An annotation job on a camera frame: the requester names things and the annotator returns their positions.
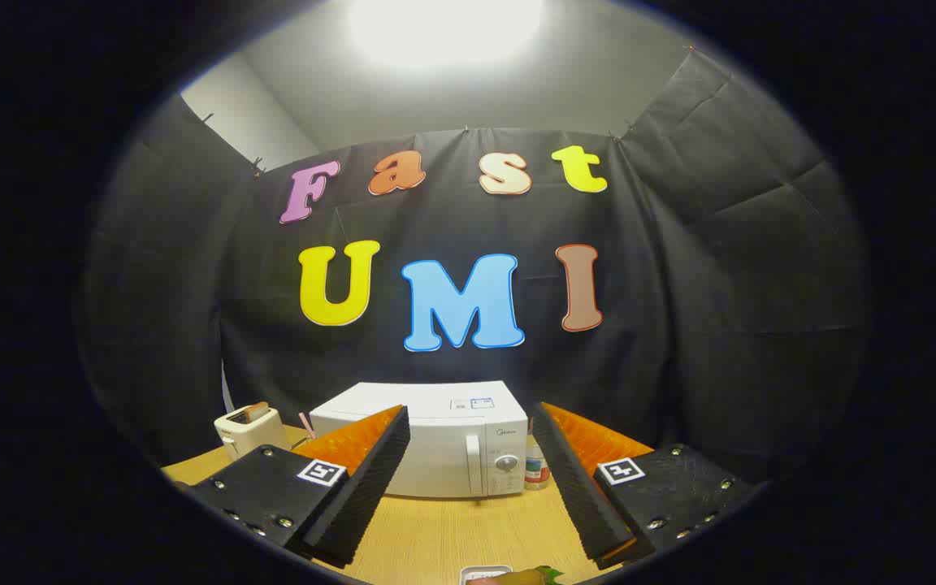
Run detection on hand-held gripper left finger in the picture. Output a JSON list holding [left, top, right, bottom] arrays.
[[190, 405, 411, 570]]

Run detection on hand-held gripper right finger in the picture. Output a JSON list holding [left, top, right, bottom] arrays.
[[531, 401, 753, 570]]

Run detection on white microwave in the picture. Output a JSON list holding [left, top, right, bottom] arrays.
[[310, 381, 529, 499]]

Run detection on brown bread lettuce sandwich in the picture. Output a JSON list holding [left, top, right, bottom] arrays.
[[468, 566, 564, 585]]

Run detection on clear bottle with red label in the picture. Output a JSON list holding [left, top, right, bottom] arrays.
[[524, 435, 551, 492]]

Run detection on small white plate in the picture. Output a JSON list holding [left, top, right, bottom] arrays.
[[459, 565, 514, 585]]

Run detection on white toaster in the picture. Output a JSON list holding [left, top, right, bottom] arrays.
[[214, 404, 290, 462]]

